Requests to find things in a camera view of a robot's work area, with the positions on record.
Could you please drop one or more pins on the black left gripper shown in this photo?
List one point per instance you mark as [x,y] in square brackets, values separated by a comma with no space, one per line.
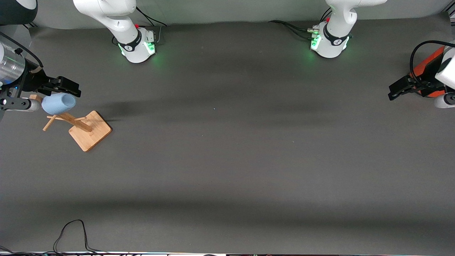
[415,84]

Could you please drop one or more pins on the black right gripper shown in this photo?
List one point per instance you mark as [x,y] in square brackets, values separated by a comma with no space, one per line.
[34,81]

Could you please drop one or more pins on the light blue cup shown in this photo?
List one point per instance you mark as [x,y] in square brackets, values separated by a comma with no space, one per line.
[57,104]

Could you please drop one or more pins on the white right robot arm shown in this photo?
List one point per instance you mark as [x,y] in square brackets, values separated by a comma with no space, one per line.
[106,14]

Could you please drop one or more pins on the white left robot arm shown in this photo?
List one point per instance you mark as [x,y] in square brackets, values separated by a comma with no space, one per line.
[337,21]

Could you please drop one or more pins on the orange cylindrical can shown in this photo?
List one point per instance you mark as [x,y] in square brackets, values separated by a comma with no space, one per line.
[424,64]

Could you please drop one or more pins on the wooden mug tree stand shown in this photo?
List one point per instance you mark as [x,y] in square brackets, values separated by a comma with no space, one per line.
[90,133]

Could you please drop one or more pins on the grey table cloth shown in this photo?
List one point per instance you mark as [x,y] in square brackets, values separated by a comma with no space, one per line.
[227,160]

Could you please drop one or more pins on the aluminium frame rail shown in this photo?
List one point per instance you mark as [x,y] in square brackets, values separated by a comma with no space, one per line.
[32,25]

